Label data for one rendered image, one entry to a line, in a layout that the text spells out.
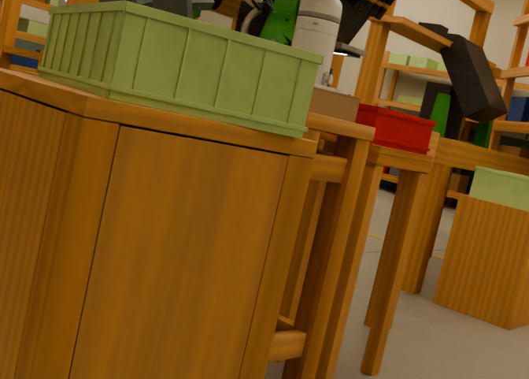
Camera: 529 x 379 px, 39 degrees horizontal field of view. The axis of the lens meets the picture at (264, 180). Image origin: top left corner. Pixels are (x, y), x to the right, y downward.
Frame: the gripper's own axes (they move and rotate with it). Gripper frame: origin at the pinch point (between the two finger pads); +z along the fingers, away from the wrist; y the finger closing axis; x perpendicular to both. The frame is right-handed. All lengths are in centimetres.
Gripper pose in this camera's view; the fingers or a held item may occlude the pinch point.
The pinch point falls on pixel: (264, 4)
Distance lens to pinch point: 287.1
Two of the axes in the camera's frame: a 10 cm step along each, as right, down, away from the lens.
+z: 5.8, 3.3, 7.4
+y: -2.2, -8.2, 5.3
